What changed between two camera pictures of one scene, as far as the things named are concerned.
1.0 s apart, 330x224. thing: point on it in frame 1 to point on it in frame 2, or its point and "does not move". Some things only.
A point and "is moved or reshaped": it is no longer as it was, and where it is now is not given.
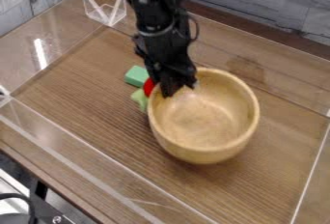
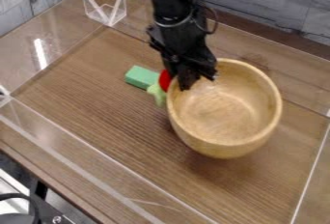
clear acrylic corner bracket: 101,13 does not move
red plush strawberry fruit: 148,86 is moved or reshaped
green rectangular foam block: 135,76 does not move
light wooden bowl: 203,123 is moved or reshaped
